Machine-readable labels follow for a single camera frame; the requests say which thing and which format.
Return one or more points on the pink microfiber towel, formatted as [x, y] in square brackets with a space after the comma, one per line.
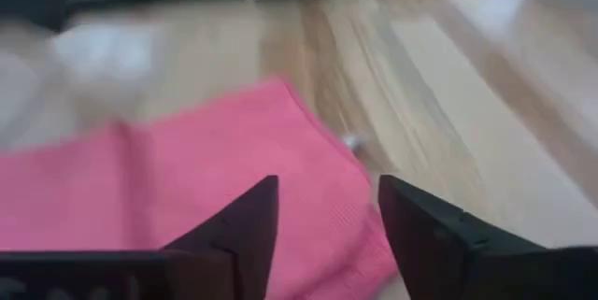
[210, 160]

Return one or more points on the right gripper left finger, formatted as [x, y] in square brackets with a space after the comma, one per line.
[140, 276]

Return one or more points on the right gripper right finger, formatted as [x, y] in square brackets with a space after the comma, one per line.
[467, 267]

